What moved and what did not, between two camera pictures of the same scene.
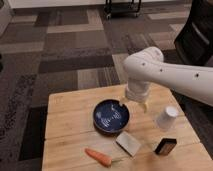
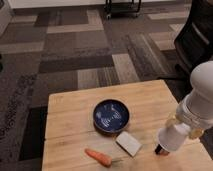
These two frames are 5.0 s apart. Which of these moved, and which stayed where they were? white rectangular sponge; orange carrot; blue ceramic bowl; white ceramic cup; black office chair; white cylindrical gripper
Moved: white cylindrical gripper; white ceramic cup
Stayed: white rectangular sponge; black office chair; blue ceramic bowl; orange carrot
